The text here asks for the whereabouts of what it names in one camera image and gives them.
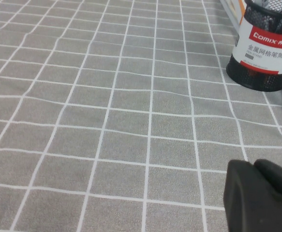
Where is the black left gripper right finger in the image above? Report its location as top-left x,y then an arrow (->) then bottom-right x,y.
253,158 -> 282,210

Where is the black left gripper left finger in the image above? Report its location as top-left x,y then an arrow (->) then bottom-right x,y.
223,159 -> 282,232

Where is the black mesh pen holder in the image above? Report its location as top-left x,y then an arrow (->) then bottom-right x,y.
225,0 -> 282,92

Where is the grey checked tablecloth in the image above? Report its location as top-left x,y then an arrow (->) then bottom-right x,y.
0,0 -> 282,232

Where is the white orange ROS book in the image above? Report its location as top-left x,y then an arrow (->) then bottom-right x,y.
219,0 -> 247,28

